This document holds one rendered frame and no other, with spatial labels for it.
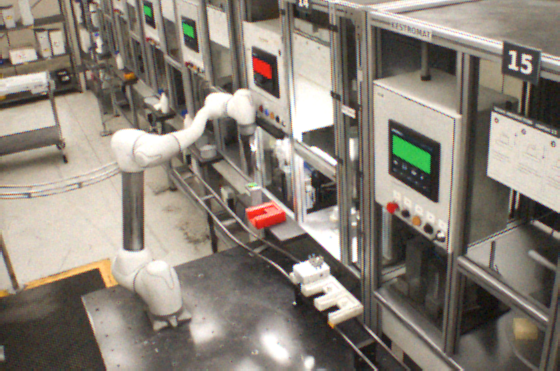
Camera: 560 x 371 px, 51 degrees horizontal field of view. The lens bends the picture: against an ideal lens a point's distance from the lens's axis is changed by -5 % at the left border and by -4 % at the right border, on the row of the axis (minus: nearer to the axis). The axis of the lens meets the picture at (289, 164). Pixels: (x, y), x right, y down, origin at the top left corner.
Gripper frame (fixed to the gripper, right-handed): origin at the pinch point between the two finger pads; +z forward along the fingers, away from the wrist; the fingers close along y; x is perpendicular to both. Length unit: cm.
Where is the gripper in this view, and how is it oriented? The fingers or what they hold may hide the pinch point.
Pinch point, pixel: (251, 169)
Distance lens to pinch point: 306.7
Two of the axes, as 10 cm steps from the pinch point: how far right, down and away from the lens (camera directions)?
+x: -8.9, 2.5, -3.9
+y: -4.6, -3.5, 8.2
